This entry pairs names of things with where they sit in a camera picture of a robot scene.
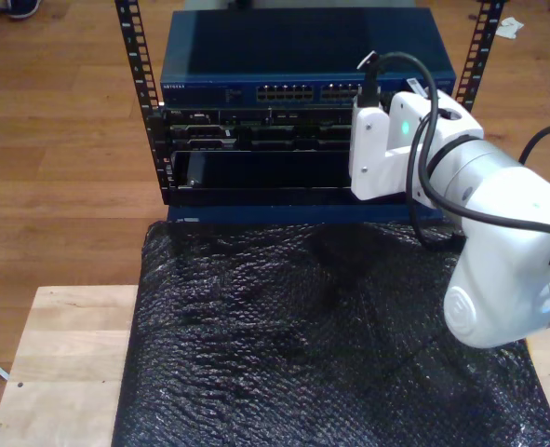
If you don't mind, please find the crumpled white paper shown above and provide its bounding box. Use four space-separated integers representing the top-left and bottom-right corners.
494 16 526 40

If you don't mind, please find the black rack server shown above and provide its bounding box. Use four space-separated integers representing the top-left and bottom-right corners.
162 105 355 153

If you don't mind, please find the black rack shelf tray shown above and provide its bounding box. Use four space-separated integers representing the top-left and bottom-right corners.
165 149 357 206

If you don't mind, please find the blue flat base box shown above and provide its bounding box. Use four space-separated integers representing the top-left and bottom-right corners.
167 203 445 229

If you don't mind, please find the pale grey box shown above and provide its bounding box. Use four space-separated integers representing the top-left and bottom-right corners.
183 0 419 11

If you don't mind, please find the black bubble wrap mat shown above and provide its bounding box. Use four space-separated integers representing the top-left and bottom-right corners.
111 214 550 447

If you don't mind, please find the person's dark shoe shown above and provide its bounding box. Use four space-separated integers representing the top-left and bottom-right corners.
7 0 42 20

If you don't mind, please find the black perforated rack post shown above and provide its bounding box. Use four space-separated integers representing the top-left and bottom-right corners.
454 0 507 113
114 0 172 207

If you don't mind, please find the blue network switch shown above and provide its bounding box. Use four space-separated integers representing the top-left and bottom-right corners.
159 7 457 106

